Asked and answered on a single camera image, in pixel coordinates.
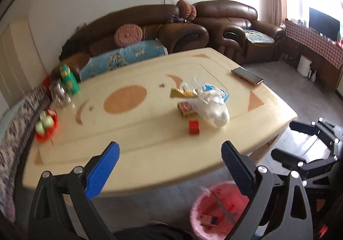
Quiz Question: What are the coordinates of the cream wardrobe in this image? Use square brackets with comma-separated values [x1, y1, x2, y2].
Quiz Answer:
[0, 16, 46, 108]

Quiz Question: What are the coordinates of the light blue sheet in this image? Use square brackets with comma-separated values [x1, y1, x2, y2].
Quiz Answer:
[0, 106, 17, 124]

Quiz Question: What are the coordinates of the white round appliance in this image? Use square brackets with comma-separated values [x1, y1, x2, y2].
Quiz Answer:
[297, 55, 313, 77]

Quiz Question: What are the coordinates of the red checkered cloth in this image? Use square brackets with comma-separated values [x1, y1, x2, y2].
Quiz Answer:
[284, 18, 343, 67]

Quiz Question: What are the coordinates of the clear glass jar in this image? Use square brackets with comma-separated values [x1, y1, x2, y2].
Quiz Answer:
[51, 80, 73, 108]

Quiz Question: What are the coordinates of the gold snack packet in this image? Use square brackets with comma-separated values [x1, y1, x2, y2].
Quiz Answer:
[170, 88, 200, 99]

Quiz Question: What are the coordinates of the blue tissue packet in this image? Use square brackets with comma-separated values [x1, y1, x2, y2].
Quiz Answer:
[200, 83, 231, 102]

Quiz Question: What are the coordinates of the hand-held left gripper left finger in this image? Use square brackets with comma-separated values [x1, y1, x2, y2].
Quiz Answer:
[28, 141, 121, 240]

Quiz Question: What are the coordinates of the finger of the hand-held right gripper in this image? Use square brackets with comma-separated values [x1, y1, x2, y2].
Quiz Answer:
[271, 148, 338, 176]
[289, 120, 336, 147]

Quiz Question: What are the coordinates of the blue armchair seat mat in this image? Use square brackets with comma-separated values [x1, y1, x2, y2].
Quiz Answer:
[242, 29, 275, 43]

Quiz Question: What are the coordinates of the red yellow card box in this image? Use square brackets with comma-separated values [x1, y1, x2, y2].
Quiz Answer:
[177, 102, 200, 119]

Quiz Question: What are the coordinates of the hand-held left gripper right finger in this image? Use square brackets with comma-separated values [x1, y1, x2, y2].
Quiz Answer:
[221, 140, 314, 240]

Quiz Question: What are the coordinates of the white plastic bag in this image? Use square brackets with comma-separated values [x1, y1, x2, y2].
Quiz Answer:
[179, 77, 231, 128]

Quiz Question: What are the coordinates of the grey plastic stick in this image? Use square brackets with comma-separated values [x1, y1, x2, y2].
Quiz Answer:
[214, 194, 238, 224]

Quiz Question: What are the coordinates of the smartphone with pink case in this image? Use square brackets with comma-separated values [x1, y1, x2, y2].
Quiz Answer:
[231, 67, 264, 85]

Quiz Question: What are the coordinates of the red tray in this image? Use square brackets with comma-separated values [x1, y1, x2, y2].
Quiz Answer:
[34, 110, 59, 142]

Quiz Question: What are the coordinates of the dark floral patterned blanket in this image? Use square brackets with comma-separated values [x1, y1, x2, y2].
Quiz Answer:
[0, 86, 51, 223]

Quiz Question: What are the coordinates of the small red box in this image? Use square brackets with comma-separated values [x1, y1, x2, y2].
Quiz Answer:
[188, 120, 201, 135]

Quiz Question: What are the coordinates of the pink lined trash bin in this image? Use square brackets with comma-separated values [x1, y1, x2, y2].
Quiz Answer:
[190, 181, 258, 240]

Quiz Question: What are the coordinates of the blue patterned cushion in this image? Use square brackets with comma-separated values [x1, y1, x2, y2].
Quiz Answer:
[80, 39, 169, 81]

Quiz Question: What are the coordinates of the black television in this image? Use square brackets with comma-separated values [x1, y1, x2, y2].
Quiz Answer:
[309, 7, 341, 41]

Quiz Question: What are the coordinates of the green drinking bottle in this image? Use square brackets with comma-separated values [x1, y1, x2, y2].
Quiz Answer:
[59, 64, 80, 95]

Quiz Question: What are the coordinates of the brown leather armchair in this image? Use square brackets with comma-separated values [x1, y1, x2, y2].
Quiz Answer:
[191, 0, 286, 65]

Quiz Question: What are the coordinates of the long brown leather sofa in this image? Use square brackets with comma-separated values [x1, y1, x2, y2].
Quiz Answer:
[57, 4, 209, 79]

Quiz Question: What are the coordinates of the small paper carton piece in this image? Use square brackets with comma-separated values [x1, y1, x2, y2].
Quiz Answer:
[201, 214, 218, 227]

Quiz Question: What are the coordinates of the wooden television cabinet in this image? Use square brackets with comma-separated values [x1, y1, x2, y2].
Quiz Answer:
[284, 33, 343, 91]

